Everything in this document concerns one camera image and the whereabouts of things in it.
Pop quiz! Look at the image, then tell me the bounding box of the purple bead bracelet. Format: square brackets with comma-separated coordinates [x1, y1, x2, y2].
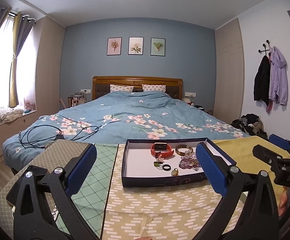
[178, 157, 203, 171]

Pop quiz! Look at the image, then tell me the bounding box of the orange smart watch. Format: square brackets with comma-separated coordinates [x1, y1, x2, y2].
[150, 142, 174, 159]

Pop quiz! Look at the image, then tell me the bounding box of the dark blue jewelry tray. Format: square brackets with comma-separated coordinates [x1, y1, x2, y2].
[121, 138, 236, 188]

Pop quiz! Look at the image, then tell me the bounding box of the dark clothes pile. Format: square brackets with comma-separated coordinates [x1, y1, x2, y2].
[230, 114, 268, 140]

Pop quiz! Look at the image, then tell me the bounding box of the black hanging jacket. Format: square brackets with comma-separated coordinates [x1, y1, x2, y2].
[253, 56, 271, 106]

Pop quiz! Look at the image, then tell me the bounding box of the lilac hanging jacket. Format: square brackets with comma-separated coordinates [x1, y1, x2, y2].
[266, 46, 288, 114]

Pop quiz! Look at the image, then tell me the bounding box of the patchwork patterned cloth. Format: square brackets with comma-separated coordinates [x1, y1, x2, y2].
[0, 137, 290, 239]

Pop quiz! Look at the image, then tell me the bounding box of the right bedside socket panel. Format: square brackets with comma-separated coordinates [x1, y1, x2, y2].
[184, 92, 196, 98]

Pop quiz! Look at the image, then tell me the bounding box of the blue floral duvet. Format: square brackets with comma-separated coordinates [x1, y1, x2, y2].
[2, 91, 247, 171]

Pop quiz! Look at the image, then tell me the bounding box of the left bedside clutter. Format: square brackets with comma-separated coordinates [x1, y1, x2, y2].
[59, 89, 92, 109]

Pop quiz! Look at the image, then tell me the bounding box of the right floral pillow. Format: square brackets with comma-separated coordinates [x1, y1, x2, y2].
[142, 84, 166, 93]

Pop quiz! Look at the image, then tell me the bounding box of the floral pillow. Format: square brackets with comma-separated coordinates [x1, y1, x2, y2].
[110, 84, 134, 93]
[142, 84, 166, 93]

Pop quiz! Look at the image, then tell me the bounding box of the wooden headboard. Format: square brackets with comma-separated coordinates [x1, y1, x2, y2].
[92, 76, 183, 100]

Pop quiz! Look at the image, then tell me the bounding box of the left floral pillow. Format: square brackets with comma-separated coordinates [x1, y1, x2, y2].
[110, 84, 134, 93]

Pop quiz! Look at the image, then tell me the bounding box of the green leaf picture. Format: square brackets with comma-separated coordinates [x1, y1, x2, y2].
[150, 37, 165, 56]

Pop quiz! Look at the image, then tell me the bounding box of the white flower picture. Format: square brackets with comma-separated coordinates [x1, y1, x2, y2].
[128, 37, 144, 55]

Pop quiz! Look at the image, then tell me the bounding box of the pink flower picture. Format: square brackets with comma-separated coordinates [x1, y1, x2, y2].
[107, 37, 122, 56]

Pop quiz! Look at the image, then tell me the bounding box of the right purple yellow curtain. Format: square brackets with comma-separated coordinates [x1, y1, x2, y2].
[8, 12, 35, 108]

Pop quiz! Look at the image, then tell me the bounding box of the clear crystal bead bracelet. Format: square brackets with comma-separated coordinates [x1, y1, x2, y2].
[182, 153, 200, 164]

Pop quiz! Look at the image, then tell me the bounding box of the amber bangle bracelet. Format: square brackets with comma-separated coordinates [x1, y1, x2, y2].
[175, 144, 194, 157]

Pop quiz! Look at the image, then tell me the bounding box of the black charger cable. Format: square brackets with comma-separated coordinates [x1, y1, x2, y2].
[18, 125, 100, 150]

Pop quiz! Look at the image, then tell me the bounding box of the wall coat hook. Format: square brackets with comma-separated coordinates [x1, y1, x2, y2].
[258, 40, 272, 57]

